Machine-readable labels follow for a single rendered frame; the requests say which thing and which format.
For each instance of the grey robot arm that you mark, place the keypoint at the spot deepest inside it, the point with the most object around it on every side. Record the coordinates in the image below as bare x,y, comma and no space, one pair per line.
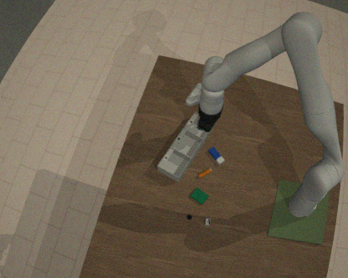
300,36

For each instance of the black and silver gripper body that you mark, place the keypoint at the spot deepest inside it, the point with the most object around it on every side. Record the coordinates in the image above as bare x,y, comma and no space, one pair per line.
208,114

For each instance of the blue and white eraser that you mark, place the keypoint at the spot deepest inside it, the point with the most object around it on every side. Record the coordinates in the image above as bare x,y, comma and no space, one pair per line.
216,155

